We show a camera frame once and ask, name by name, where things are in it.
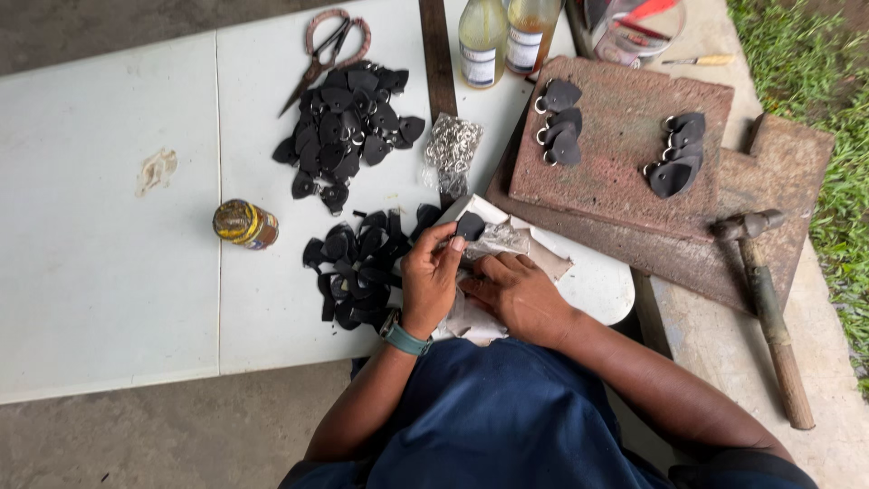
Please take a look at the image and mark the person's left hand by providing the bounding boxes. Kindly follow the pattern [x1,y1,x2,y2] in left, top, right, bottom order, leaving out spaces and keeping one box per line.
[400,221,470,341]

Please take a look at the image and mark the person's right hand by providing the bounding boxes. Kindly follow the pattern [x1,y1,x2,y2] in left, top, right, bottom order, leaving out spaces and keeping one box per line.
[459,252,579,349]

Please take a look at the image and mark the black leather piece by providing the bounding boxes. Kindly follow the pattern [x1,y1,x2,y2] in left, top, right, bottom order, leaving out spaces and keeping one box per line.
[455,211,487,243]

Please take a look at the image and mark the heap of plain black leather cutouts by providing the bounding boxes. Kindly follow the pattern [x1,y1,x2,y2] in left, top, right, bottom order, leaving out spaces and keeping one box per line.
[302,204,444,334]

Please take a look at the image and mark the person's dark blue clothing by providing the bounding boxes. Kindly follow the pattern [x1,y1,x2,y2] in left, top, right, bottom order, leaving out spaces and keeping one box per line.
[278,336,820,489]

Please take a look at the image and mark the clear packet of metal rings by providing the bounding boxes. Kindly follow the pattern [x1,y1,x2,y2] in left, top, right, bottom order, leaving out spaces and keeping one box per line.
[421,113,485,200]

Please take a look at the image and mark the black leather key fob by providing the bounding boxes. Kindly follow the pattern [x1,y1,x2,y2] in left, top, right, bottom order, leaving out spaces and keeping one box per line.
[546,107,584,134]
[662,112,707,134]
[661,141,705,163]
[542,130,583,168]
[642,156,703,200]
[535,122,578,148]
[534,78,584,115]
[668,122,707,149]

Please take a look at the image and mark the heap of ringed black leather fobs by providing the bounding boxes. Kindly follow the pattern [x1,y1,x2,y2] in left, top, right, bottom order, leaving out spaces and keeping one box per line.
[272,60,427,217]

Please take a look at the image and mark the reddish stone slab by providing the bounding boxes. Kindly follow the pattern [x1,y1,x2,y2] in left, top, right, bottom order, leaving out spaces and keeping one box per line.
[508,56,735,243]

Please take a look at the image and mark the yellow label glue jar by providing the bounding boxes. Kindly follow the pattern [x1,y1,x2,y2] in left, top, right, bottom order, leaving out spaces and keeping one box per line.
[212,198,281,251]

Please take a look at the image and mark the dark metal strip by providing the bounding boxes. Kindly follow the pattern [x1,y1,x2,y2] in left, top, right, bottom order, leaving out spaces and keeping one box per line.
[418,0,460,211]

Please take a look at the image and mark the pale yellow liquid bottle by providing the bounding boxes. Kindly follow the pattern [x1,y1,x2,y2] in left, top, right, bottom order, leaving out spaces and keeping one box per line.
[458,0,510,90]

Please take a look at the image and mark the amber liquid bottle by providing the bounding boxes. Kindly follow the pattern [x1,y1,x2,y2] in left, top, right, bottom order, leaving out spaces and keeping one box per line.
[505,0,565,76]

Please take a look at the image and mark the large brown stone slab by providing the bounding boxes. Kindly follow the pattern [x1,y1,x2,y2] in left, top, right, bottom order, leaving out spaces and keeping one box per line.
[485,112,836,317]

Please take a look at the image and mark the clear plastic container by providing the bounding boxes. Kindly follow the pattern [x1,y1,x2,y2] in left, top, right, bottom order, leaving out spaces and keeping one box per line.
[587,0,687,69]

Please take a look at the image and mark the green grass patch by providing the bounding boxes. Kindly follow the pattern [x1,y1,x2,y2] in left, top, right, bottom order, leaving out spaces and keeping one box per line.
[726,0,869,402]

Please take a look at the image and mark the teal strap wristwatch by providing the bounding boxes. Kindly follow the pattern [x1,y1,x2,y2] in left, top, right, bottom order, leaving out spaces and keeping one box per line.
[379,309,435,358]

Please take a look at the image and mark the scissors with wrapped handles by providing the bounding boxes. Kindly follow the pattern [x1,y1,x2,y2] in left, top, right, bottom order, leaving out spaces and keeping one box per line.
[277,8,373,118]

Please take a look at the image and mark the hammer with wooden handle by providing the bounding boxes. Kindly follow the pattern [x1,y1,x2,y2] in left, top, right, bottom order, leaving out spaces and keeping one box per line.
[709,209,816,431]

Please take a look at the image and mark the yellow handled awl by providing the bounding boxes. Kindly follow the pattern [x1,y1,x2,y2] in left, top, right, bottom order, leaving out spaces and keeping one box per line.
[662,54,736,67]

